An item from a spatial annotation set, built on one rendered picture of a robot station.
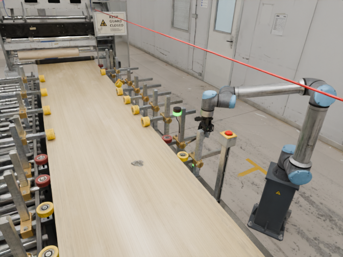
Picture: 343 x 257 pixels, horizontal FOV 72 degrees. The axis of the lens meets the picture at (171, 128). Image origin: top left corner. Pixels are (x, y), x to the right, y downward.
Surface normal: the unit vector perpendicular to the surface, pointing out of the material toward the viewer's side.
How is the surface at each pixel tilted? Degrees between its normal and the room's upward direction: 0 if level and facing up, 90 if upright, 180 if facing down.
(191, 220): 0
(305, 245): 0
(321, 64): 90
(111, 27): 90
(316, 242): 0
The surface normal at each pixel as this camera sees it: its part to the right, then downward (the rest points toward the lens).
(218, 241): 0.04, -0.87
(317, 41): -0.86, 0.22
